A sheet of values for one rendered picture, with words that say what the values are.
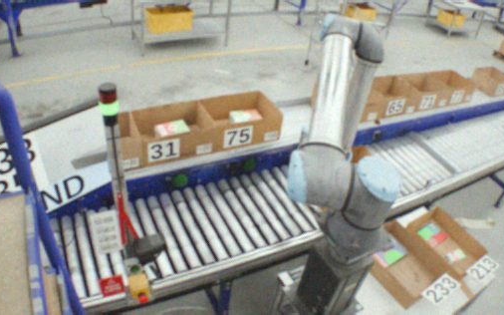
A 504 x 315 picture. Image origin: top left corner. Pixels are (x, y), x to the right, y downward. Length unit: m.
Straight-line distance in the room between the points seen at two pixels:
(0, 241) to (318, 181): 0.83
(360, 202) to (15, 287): 0.92
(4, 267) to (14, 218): 0.09
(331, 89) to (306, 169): 0.31
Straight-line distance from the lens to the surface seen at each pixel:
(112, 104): 1.03
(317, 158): 1.13
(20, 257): 0.54
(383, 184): 1.13
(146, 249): 1.35
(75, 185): 1.28
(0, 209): 0.61
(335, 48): 1.39
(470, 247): 2.19
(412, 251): 2.01
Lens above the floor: 2.13
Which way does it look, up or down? 37 degrees down
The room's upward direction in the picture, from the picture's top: 8 degrees clockwise
